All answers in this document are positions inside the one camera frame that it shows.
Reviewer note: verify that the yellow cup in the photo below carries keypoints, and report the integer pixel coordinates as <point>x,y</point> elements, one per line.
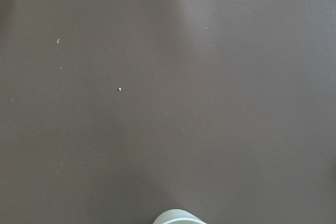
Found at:
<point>177,216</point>

